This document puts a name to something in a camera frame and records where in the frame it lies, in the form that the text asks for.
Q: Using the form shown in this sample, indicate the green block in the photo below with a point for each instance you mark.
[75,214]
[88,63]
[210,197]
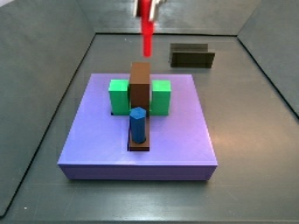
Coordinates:
[118,90]
[162,90]

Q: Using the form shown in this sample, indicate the black angled holder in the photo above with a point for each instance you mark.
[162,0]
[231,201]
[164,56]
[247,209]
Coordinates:
[191,55]

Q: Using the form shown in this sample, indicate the left green block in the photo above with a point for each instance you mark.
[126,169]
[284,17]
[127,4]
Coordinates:
[118,90]

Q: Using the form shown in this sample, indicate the brown tall block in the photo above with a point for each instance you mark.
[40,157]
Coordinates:
[139,99]

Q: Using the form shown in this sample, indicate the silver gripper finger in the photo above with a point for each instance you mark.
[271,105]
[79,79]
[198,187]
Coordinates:
[155,4]
[136,8]

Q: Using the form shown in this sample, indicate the blue hexagonal peg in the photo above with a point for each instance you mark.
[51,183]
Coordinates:
[138,124]

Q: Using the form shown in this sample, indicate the red peg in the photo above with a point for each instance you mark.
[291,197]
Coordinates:
[147,27]

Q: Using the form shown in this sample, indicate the purple board base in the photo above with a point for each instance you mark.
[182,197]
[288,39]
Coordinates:
[180,153]

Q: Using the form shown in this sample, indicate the right green block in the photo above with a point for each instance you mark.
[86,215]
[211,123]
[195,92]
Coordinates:
[162,90]

